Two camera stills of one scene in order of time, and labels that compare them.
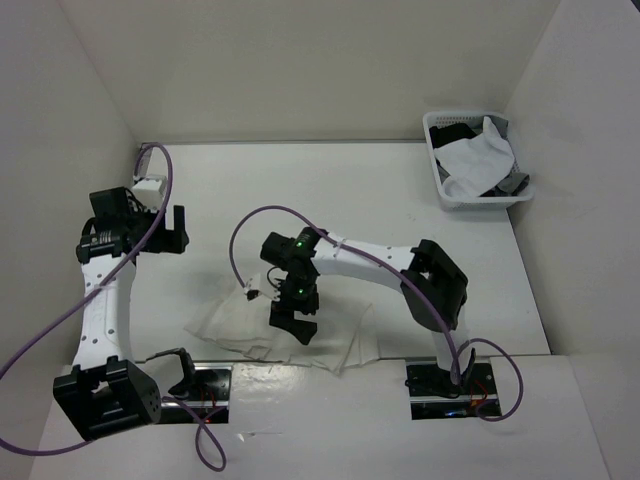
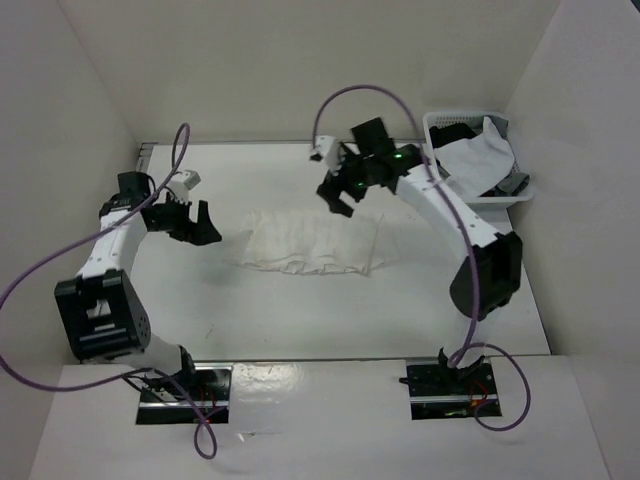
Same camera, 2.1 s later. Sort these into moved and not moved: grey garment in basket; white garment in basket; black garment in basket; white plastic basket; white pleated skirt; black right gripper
Moved: black right gripper; white pleated skirt
Not moved: grey garment in basket; white garment in basket; white plastic basket; black garment in basket
